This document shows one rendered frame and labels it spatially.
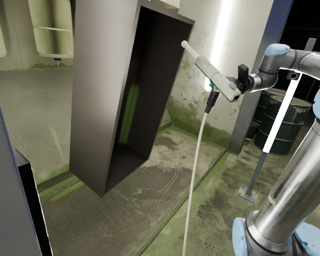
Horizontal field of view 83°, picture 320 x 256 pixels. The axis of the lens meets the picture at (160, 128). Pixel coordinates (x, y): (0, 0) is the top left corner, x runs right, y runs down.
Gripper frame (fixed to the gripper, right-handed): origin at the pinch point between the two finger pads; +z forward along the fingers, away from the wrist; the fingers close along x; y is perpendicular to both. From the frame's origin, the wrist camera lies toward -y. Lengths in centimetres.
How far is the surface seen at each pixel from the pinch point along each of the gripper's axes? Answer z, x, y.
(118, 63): 38.6, 23.8, -1.7
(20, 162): 68, -29, -17
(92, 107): 54, 29, 26
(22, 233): 72, -37, -6
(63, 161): 93, 69, 132
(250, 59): -153, 104, 62
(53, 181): 105, 53, 138
